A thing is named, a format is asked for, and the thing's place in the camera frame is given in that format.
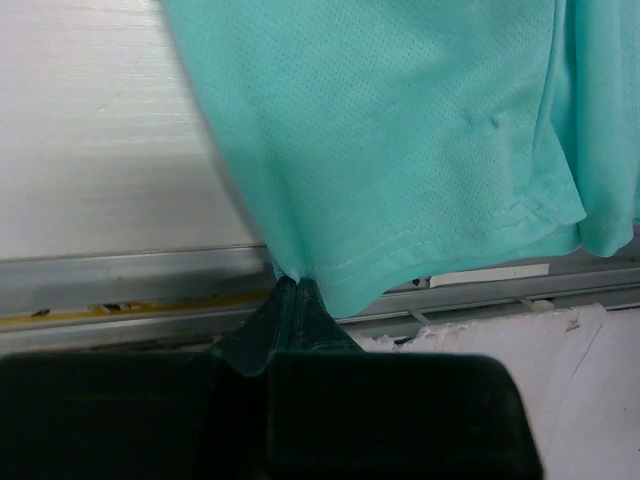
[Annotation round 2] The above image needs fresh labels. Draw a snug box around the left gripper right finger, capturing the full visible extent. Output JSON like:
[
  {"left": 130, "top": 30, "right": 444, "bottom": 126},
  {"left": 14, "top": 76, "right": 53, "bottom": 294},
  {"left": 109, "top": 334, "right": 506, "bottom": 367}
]
[{"left": 287, "top": 278, "right": 364, "bottom": 353}]

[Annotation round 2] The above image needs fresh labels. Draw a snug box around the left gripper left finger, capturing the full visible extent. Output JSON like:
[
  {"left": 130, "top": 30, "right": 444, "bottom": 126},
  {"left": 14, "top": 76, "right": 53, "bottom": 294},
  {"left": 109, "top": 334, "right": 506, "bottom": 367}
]
[{"left": 210, "top": 277, "right": 297, "bottom": 376}]

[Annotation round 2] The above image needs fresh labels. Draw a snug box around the teal t-shirt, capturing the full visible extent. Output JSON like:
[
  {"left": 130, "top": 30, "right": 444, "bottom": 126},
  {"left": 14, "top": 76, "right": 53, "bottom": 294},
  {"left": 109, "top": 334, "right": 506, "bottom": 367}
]
[{"left": 163, "top": 1, "right": 639, "bottom": 318}]

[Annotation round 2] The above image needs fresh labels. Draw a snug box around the aluminium front rail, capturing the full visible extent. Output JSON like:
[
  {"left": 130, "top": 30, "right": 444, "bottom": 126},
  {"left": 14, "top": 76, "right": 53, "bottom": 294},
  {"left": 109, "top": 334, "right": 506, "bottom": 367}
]
[{"left": 1, "top": 242, "right": 639, "bottom": 354}]

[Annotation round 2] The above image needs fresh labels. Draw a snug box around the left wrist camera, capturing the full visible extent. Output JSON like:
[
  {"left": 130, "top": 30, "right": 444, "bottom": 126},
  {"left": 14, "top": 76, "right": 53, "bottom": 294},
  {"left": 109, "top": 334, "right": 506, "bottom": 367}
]
[{"left": 1, "top": 351, "right": 544, "bottom": 479}]

